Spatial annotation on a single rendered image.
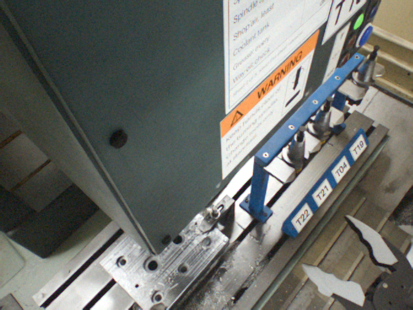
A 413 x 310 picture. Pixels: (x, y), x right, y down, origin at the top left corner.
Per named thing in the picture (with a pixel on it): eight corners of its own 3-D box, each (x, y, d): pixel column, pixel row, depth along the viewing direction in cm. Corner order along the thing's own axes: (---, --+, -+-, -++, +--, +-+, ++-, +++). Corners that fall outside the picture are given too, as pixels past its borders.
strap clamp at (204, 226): (235, 214, 114) (235, 194, 101) (207, 245, 109) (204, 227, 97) (227, 208, 115) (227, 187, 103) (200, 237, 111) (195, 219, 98)
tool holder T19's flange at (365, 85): (359, 71, 103) (361, 64, 101) (377, 82, 101) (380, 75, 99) (345, 82, 101) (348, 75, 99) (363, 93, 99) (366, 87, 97)
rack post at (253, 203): (273, 212, 114) (285, 165, 89) (263, 224, 112) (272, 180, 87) (248, 194, 118) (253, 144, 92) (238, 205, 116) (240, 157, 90)
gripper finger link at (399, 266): (358, 246, 53) (391, 304, 49) (362, 243, 52) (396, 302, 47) (386, 236, 54) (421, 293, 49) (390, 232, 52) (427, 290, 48)
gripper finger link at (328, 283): (291, 290, 54) (352, 313, 52) (297, 281, 49) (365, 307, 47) (297, 270, 56) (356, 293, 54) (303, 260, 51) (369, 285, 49)
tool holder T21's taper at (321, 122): (315, 115, 93) (321, 98, 87) (332, 122, 91) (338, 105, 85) (308, 128, 91) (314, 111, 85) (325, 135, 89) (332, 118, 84)
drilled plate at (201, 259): (229, 244, 105) (229, 238, 101) (158, 325, 95) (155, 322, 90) (174, 198, 114) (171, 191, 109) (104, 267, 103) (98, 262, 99)
